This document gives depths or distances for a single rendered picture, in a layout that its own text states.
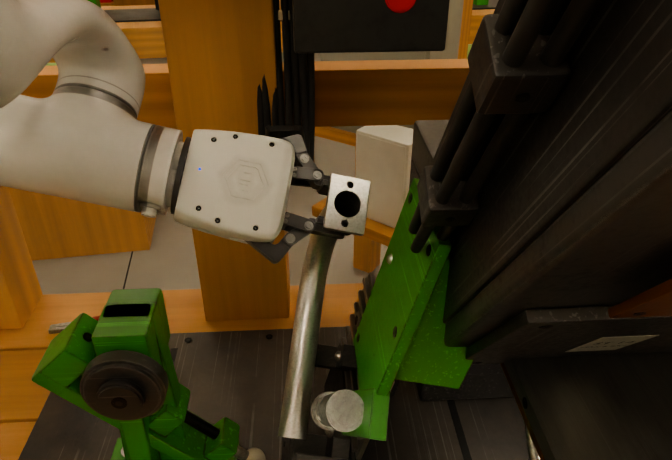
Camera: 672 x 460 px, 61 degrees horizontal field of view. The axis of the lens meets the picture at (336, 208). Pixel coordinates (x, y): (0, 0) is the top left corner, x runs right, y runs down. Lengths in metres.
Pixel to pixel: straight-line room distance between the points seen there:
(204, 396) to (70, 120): 0.45
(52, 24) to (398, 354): 0.38
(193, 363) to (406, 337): 0.46
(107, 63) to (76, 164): 0.10
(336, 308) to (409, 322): 0.51
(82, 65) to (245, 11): 0.25
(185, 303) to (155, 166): 0.54
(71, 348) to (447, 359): 0.34
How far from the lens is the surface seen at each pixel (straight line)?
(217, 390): 0.85
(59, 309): 1.10
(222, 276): 0.93
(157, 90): 0.90
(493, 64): 0.26
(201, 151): 0.54
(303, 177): 0.56
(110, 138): 0.54
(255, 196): 0.53
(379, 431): 0.55
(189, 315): 1.01
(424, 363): 0.55
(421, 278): 0.48
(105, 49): 0.56
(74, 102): 0.56
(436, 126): 0.76
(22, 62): 0.44
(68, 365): 0.60
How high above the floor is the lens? 1.52
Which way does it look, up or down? 30 degrees down
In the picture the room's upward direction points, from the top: straight up
